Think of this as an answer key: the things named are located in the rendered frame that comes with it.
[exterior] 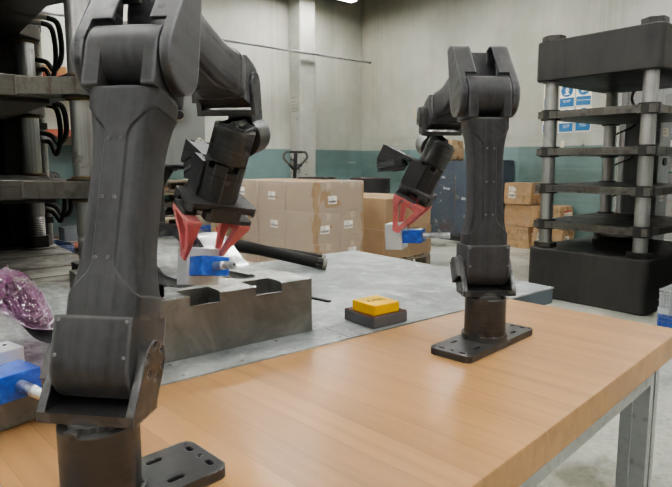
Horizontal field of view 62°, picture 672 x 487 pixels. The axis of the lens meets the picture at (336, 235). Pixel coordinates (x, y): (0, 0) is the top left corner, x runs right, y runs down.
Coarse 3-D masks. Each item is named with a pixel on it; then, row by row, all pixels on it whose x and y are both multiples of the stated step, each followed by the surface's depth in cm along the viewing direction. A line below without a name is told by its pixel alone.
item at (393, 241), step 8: (392, 224) 117; (400, 224) 117; (392, 232) 118; (400, 232) 117; (408, 232) 117; (416, 232) 116; (424, 232) 119; (448, 232) 116; (392, 240) 118; (400, 240) 117; (408, 240) 117; (416, 240) 116; (424, 240) 119; (392, 248) 118; (400, 248) 117
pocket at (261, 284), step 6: (246, 282) 91; (252, 282) 92; (258, 282) 93; (264, 282) 93; (270, 282) 93; (276, 282) 92; (258, 288) 93; (264, 288) 94; (270, 288) 93; (276, 288) 92; (258, 294) 88; (264, 294) 88
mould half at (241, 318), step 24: (168, 240) 110; (168, 264) 103; (240, 264) 109; (168, 288) 86; (192, 288) 86; (216, 288) 86; (240, 288) 86; (288, 288) 91; (168, 312) 79; (192, 312) 81; (216, 312) 83; (240, 312) 86; (264, 312) 89; (288, 312) 91; (168, 336) 79; (192, 336) 81; (216, 336) 84; (240, 336) 86; (264, 336) 89; (168, 360) 79
